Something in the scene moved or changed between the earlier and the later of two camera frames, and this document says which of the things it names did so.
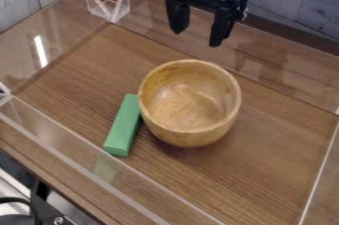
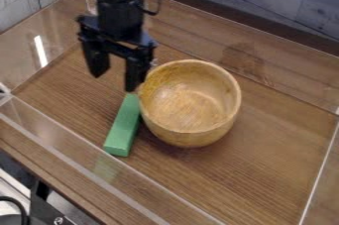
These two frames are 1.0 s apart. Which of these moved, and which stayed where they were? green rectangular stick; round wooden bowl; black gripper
Moved: black gripper
Stayed: green rectangular stick; round wooden bowl
